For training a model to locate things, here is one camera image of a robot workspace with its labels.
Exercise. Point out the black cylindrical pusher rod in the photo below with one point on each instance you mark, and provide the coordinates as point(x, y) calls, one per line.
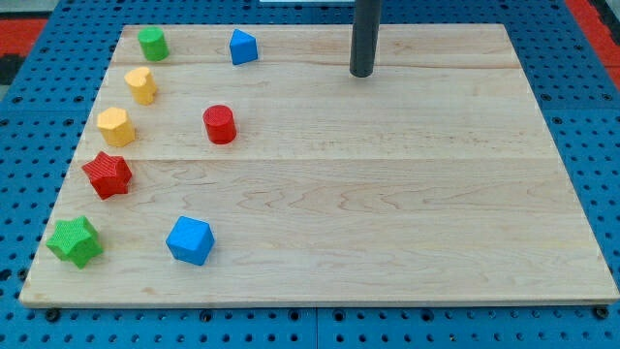
point(366, 23)

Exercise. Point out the blue cube block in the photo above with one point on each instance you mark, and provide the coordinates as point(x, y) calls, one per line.
point(190, 240)

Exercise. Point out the green star block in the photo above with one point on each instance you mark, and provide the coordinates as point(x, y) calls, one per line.
point(75, 241)

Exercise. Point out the red cylinder block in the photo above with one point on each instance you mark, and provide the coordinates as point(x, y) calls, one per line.
point(219, 124)

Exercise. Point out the red star block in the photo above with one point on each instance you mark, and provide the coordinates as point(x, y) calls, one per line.
point(108, 175)

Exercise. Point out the yellow heart block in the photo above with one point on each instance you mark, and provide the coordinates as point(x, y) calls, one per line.
point(142, 85)

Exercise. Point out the green cylinder block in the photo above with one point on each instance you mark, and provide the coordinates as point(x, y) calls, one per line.
point(153, 43)

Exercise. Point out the blue triangle block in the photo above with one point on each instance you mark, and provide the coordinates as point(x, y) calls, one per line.
point(243, 47)

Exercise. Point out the yellow hexagon block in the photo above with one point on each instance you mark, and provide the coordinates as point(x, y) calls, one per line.
point(116, 127)

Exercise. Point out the light wooden board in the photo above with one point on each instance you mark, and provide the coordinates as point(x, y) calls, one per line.
point(433, 182)

